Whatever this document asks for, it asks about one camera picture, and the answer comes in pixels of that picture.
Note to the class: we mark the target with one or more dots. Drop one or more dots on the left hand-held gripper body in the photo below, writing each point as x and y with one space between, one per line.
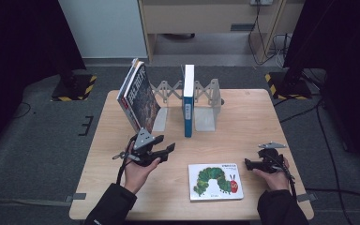
143 150

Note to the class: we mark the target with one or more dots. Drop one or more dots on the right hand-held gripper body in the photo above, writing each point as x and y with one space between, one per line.
272 161

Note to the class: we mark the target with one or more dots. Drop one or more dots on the dark illustrated magazine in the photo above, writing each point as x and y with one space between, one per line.
145 103

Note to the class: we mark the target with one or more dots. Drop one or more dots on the blue book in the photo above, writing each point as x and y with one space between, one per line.
188 106

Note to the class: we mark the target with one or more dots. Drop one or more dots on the expandable metal bookend rack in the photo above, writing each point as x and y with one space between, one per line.
204 118

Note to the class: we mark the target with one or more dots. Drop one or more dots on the person's right hand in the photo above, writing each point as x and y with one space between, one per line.
276 181

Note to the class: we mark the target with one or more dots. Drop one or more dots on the person's left hand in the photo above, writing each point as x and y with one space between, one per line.
137 176

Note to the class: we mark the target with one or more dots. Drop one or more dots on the white caterpillar picture book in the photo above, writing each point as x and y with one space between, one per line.
215 182

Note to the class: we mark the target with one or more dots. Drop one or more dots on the short grey tape strip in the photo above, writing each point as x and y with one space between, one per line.
307 197

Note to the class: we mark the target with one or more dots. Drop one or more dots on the black floor tape mark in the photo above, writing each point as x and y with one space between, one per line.
86 125

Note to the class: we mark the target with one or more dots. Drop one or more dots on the black yellow-striped stand base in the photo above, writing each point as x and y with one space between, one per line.
289 87
75 89

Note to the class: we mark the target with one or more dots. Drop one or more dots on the white cabinet panel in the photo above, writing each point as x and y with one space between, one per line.
106 28

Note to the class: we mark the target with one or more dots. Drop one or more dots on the black curtain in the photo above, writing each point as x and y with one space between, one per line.
347 62
18 62

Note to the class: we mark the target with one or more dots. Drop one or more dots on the long grey tape strip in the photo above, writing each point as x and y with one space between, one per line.
28 202

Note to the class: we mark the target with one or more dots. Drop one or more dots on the light wooden desk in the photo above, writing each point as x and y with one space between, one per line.
200 18

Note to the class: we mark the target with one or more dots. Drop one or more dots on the white power strip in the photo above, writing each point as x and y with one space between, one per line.
261 2

